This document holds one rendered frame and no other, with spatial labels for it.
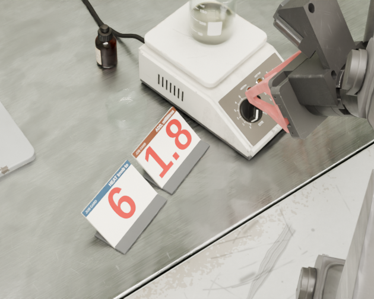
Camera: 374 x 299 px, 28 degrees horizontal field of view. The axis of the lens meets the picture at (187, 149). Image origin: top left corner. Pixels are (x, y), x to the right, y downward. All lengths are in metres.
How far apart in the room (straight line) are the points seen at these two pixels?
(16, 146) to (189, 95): 0.23
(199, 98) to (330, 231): 0.23
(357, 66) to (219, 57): 0.33
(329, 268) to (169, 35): 0.41
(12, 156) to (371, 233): 0.60
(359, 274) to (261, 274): 0.44
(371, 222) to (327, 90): 0.31
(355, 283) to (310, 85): 0.33
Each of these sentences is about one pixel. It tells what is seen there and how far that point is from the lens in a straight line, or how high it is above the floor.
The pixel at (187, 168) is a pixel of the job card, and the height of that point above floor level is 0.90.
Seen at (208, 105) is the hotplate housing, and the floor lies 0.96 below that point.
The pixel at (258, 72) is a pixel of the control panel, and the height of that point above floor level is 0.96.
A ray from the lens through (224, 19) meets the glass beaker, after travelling 0.93.
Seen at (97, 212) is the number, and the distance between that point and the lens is 0.88.
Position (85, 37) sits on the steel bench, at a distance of 1.09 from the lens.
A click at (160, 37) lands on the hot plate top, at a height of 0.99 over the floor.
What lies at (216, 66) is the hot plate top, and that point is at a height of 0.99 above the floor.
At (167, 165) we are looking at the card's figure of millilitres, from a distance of 0.93.
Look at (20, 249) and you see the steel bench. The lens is 0.90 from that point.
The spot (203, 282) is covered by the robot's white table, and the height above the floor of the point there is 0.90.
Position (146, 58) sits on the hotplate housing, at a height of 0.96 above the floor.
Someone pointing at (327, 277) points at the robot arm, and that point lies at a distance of 0.70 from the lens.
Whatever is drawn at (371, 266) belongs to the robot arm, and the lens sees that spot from 0.45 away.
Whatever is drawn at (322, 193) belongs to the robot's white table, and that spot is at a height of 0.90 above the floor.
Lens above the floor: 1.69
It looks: 55 degrees down
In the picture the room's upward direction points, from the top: 4 degrees clockwise
